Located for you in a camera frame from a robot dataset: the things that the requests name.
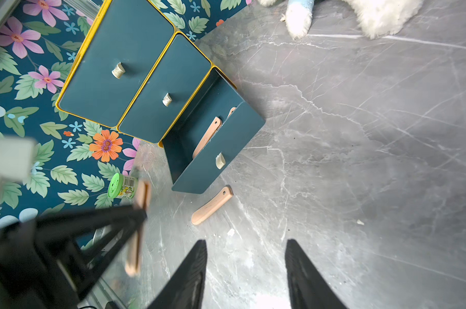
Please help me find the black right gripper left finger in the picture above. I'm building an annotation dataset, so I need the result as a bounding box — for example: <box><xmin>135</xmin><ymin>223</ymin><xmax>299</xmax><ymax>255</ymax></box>
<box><xmin>148</xmin><ymin>239</ymin><xmax>207</xmax><ymax>309</ymax></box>

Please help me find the yellow drawer cabinet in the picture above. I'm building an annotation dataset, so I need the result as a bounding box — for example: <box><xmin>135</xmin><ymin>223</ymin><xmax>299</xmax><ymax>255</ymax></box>
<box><xmin>56</xmin><ymin>1</ymin><xmax>220</xmax><ymax>143</ymax></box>

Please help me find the green lidded small jar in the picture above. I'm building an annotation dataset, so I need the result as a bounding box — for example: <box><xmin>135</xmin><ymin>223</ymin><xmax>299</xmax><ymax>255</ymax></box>
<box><xmin>108</xmin><ymin>173</ymin><xmax>138</xmax><ymax>200</ymax></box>

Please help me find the white teddy bear blue shirt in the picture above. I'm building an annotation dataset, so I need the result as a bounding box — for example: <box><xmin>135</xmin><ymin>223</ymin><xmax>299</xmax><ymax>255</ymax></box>
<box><xmin>281</xmin><ymin>0</ymin><xmax>424</xmax><ymax>39</ymax></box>

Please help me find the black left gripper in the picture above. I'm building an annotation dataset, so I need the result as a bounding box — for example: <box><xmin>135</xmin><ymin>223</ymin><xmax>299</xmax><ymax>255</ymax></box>
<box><xmin>0</xmin><ymin>205</ymin><xmax>147</xmax><ymax>308</ymax></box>

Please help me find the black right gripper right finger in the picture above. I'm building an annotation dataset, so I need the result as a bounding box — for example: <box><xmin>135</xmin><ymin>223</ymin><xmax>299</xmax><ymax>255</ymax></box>
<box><xmin>285</xmin><ymin>239</ymin><xmax>347</xmax><ymax>309</ymax></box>

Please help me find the teal drawer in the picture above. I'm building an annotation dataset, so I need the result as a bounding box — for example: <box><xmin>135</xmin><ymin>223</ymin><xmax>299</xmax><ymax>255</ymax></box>
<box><xmin>119</xmin><ymin>34</ymin><xmax>211</xmax><ymax>143</ymax></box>
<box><xmin>162</xmin><ymin>68</ymin><xmax>265</xmax><ymax>194</ymax></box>
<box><xmin>59</xmin><ymin>0</ymin><xmax>175</xmax><ymax>127</ymax></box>

